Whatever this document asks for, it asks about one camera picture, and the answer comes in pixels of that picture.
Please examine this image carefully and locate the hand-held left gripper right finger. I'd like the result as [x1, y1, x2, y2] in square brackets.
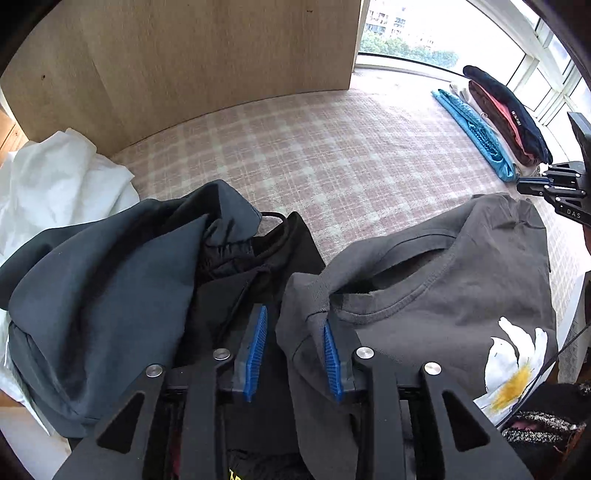
[322, 320, 536, 480]

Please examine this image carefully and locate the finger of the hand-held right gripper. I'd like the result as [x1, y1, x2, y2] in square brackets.
[516, 178, 589, 200]
[541, 161, 585, 184]

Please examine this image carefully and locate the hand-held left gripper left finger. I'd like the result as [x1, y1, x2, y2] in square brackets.
[53, 305, 269, 480]

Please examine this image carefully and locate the grey flower print t-shirt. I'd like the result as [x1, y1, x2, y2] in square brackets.
[276, 193, 561, 480]

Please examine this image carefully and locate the coral folded garment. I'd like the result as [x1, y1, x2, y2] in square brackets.
[480, 90, 536, 158]

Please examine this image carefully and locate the shiny blue folded garment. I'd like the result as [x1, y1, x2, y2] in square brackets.
[431, 89, 517, 182]

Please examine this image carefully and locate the navy folded garment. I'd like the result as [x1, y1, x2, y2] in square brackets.
[463, 65, 553, 164]

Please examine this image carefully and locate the maroon folded garment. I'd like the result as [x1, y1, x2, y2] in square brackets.
[468, 80, 539, 167]

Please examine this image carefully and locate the black garment with yellow print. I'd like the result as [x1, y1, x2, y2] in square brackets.
[175, 210, 328, 480]

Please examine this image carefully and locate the blue-grey garment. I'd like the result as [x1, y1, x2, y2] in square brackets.
[0, 180, 264, 439]

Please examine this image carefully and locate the person's black tweed jacket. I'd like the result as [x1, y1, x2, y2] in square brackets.
[501, 382, 591, 464]

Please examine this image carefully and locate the pink plaid bedspread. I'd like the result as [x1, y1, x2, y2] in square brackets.
[108, 85, 578, 384]

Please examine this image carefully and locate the large window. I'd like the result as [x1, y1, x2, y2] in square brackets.
[355, 0, 591, 134]

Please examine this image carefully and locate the white cloth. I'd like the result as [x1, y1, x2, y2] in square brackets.
[0, 129, 141, 435]

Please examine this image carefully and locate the light wooden cabinet panel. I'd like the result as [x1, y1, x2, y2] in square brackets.
[0, 0, 365, 162]

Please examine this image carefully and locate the black cable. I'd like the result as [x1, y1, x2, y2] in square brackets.
[505, 323, 591, 423]

